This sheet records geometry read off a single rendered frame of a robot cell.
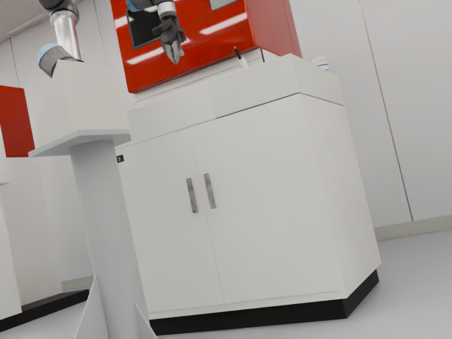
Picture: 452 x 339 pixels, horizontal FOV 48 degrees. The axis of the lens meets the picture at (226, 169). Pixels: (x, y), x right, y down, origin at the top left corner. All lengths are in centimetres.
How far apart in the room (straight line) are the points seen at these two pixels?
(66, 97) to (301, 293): 108
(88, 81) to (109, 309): 81
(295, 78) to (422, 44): 217
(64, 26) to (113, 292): 115
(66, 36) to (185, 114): 62
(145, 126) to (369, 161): 217
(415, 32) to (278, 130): 225
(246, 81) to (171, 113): 35
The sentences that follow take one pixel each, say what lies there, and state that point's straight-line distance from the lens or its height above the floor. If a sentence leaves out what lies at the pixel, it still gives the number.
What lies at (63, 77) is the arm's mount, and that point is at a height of 103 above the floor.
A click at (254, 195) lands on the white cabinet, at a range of 192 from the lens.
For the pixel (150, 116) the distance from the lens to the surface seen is 216.
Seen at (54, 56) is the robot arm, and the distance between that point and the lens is 205.
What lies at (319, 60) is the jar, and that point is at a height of 104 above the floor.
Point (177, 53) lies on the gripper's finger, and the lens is 216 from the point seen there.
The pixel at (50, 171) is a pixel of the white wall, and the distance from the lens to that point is 561.
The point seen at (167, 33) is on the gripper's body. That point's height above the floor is 122.
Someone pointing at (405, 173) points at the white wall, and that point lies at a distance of 390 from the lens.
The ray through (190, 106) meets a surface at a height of 90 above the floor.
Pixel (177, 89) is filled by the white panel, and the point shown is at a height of 116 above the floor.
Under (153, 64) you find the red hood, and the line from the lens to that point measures 289.
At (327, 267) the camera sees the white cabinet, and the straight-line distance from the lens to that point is 186.
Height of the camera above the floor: 47
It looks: 4 degrees up
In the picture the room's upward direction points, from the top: 12 degrees counter-clockwise
